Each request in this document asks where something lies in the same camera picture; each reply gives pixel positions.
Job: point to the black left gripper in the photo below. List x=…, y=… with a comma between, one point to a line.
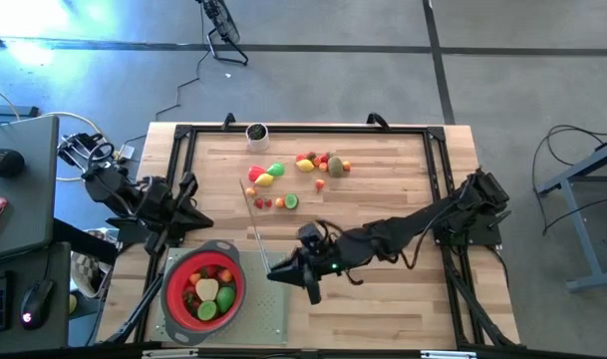
x=163, y=204

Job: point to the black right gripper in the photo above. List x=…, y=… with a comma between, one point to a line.
x=325, y=254

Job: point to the grey toy knife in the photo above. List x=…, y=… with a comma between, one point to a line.
x=255, y=227

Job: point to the orange green toy fruit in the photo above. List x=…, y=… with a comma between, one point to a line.
x=195, y=277

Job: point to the orange toy fruit with stem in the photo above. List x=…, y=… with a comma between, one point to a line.
x=225, y=275

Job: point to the green toy pear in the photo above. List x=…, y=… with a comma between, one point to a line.
x=225, y=298

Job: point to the red collapsible bowl grey rim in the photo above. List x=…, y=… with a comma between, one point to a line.
x=176, y=299

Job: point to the toy kiwi half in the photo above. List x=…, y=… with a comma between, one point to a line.
x=207, y=310
x=291, y=201

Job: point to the whole brown toy kiwi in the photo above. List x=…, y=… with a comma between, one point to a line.
x=335, y=167

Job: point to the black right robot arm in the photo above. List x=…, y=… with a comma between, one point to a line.
x=407, y=227

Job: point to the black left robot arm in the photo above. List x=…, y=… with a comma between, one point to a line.
x=103, y=184

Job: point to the green perforated metal shelf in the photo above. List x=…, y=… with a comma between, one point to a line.
x=265, y=309

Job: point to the orange yellow toy peach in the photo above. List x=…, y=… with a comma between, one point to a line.
x=251, y=191

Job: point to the white plant pot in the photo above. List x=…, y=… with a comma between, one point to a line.
x=257, y=139

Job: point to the black table clamp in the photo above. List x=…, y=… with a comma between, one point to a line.
x=228, y=119
x=378, y=119

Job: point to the red yellow toy apple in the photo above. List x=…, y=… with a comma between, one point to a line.
x=319, y=185

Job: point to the red-orange toy pepper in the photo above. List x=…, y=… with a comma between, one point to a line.
x=300, y=157

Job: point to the chequered bag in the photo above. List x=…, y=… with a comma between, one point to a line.
x=86, y=271

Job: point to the dark desk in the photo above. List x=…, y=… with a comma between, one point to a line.
x=34, y=259

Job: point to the grey desk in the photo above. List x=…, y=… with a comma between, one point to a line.
x=19, y=199

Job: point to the black floor fan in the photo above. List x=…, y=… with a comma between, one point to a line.
x=225, y=30

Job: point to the black computer mouse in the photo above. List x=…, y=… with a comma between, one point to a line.
x=36, y=301

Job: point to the black portable speaker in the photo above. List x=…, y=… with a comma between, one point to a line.
x=3, y=162

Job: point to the blue-grey table leg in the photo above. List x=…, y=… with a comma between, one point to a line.
x=579, y=224

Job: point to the silver metal bracket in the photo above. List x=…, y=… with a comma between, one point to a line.
x=169, y=354
x=447, y=355

